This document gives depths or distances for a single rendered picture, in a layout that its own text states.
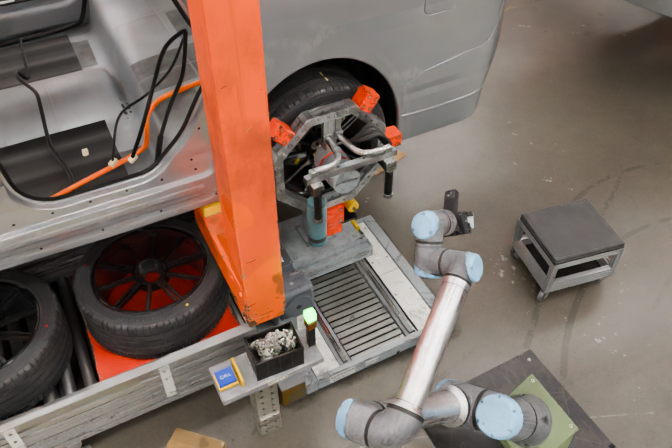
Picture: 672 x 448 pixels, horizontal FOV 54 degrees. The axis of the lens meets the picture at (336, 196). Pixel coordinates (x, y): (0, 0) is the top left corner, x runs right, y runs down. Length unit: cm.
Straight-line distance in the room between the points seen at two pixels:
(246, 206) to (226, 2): 74
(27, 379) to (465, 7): 235
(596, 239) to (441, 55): 122
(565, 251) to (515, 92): 190
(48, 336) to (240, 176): 118
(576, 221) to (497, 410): 142
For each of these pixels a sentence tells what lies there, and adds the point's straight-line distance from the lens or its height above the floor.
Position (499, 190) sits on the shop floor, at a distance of 418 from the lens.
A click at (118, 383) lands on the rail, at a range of 289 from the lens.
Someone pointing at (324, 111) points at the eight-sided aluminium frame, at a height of 110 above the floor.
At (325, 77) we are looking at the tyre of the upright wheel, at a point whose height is 118.
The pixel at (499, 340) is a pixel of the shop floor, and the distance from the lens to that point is 344.
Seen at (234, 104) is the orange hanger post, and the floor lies 160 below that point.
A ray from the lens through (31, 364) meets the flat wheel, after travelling 293.
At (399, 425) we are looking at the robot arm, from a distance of 201.
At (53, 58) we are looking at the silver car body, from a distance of 405.
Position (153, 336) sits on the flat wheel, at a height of 44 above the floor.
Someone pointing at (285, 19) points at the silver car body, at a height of 153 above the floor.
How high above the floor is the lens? 275
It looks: 43 degrees down
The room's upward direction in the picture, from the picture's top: straight up
